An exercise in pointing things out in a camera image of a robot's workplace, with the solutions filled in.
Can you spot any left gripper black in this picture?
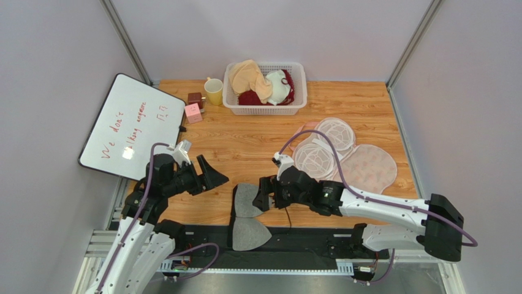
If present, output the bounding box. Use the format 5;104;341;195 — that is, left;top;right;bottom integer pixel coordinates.
164;154;229;197

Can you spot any grey bra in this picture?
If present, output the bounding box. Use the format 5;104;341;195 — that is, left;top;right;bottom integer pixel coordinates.
230;183;273;252

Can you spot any floral pink laundry bag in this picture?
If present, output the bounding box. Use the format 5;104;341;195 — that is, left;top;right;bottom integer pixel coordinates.
291;118;398;194

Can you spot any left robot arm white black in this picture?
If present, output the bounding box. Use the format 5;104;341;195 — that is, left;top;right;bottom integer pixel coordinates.
86;154;229;293

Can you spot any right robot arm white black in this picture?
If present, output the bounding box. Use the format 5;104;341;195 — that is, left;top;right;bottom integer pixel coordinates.
252;167;465;262

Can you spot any dark red bra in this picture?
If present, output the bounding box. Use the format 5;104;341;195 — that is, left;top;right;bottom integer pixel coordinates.
238;69;295;106

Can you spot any white bra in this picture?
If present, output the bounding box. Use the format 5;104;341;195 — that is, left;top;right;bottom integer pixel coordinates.
265;70;292;105

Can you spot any beige bra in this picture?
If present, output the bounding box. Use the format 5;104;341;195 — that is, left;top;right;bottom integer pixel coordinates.
227;59;273;104

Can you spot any pink cube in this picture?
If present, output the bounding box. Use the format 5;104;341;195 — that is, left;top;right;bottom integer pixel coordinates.
184;104;203;124

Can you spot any dark red cube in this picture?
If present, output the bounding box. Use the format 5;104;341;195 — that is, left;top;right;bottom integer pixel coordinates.
187;92;206;110

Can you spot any white plastic basket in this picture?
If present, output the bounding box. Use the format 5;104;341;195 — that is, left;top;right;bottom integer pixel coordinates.
222;61;308;116

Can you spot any yellow mug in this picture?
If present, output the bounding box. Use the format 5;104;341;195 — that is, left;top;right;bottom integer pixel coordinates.
204;77;224;106

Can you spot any whiteboard with red writing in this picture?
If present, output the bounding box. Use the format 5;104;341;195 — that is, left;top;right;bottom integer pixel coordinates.
78;73;186;180

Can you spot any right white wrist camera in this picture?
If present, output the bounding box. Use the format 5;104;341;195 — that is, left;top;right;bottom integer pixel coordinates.
272;153;294;180

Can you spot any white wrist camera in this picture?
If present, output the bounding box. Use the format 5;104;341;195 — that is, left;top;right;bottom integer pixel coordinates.
167;140;192;167
272;153;294;180

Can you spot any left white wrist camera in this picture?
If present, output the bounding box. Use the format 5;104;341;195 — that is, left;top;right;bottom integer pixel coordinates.
167;140;192;167

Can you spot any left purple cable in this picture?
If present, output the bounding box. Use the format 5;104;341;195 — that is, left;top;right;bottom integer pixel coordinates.
93;142;220;294

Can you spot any purple cable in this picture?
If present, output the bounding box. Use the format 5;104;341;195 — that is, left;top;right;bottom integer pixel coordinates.
278;129;479;248
93;142;220;294

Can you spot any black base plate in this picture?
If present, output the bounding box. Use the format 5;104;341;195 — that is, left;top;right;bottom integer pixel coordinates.
153;220;391;269

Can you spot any aluminium frame rail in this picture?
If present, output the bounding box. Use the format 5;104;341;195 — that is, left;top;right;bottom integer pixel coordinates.
73;230;466;293

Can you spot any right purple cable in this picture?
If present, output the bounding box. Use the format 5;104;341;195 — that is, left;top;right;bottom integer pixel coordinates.
278;129;479;248

